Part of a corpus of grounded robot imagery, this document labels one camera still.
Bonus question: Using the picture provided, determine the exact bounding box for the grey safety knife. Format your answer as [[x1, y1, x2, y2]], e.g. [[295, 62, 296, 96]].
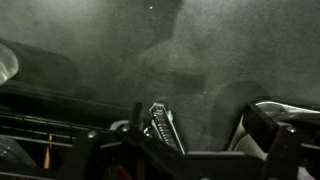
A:
[[143, 102, 187, 155]]

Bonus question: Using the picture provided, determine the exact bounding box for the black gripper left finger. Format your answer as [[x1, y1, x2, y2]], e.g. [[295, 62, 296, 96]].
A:
[[57, 104, 214, 180]]

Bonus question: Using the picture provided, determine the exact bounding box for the black wire dish rack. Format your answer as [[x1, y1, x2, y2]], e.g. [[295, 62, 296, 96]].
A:
[[0, 84, 137, 180]]

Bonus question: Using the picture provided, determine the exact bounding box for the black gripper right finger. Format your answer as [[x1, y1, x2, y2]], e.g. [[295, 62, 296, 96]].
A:
[[242, 103, 320, 180]]

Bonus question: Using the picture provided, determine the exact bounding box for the stainless electric kettle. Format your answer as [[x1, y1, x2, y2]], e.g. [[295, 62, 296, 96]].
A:
[[226, 101, 320, 159]]

